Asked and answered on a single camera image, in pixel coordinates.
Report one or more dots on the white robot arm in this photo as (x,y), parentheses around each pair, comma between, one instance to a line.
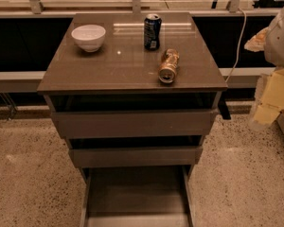
(273,53)

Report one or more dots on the top drawer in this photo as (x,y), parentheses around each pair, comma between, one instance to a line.
(134,124)

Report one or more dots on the orange soda can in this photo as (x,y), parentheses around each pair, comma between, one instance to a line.
(168,68)

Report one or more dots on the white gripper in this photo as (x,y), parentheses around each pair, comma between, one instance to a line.
(280,42)

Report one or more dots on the dark blue soda can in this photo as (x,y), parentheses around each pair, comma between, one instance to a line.
(152,26)

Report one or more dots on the open bottom drawer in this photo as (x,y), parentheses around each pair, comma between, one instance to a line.
(141,196)

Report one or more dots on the middle drawer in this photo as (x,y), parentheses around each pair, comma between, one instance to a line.
(142,156)

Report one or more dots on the white ceramic bowl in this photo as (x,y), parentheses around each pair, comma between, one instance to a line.
(90,38)

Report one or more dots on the brown drawer cabinet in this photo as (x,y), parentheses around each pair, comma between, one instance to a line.
(123,77)

